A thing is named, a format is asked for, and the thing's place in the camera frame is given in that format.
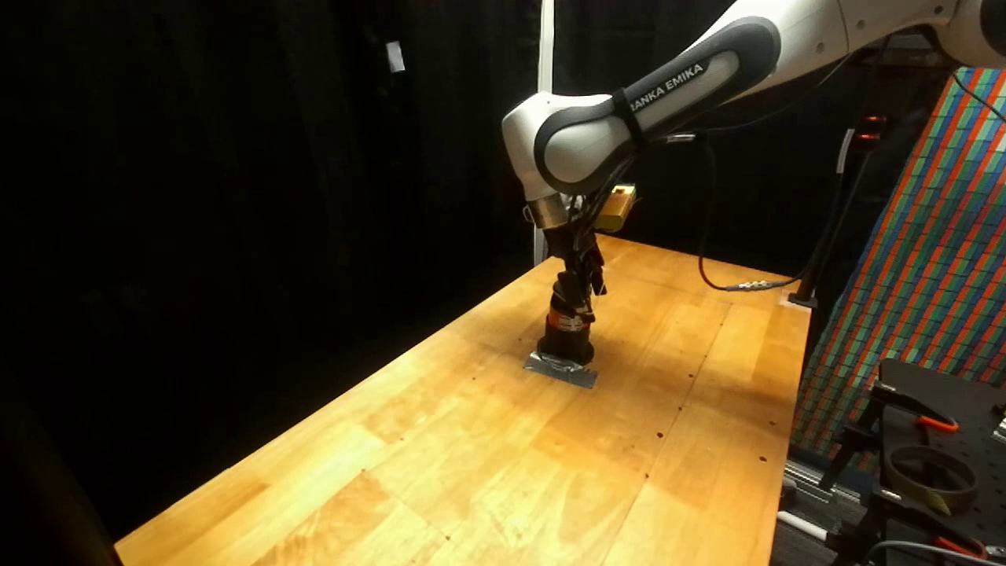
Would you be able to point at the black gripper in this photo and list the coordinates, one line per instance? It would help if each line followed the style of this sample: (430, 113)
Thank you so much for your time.
(583, 268)

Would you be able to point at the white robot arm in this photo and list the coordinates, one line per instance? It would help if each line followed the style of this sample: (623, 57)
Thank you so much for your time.
(576, 142)

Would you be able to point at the grey tape strip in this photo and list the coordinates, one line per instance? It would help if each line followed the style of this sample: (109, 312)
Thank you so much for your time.
(565, 370)

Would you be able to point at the black tripod stand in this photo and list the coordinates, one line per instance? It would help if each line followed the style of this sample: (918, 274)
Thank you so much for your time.
(853, 151)

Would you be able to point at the colourful striped panel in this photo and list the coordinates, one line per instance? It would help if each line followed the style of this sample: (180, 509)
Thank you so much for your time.
(930, 280)

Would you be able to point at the black curtain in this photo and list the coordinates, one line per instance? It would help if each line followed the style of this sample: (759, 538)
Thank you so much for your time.
(219, 211)

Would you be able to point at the black equipment cart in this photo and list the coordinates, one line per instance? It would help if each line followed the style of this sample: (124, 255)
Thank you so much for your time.
(917, 478)

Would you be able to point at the yellow-green wrist camera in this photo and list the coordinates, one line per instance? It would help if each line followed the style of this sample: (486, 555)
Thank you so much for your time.
(617, 209)

